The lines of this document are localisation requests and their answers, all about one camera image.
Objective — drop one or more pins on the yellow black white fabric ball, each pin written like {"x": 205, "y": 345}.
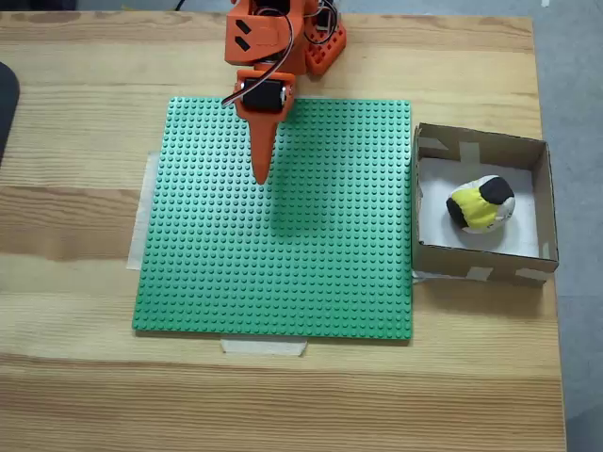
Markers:
{"x": 476, "y": 207}

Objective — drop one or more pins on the white paper box lining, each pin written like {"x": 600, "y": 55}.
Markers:
{"x": 433, "y": 221}

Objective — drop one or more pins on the open cardboard box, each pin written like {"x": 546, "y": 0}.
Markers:
{"x": 480, "y": 268}

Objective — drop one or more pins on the green studded baseplate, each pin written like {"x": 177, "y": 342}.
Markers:
{"x": 235, "y": 259}

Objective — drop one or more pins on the black rounded object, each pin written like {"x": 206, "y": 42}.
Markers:
{"x": 7, "y": 108}

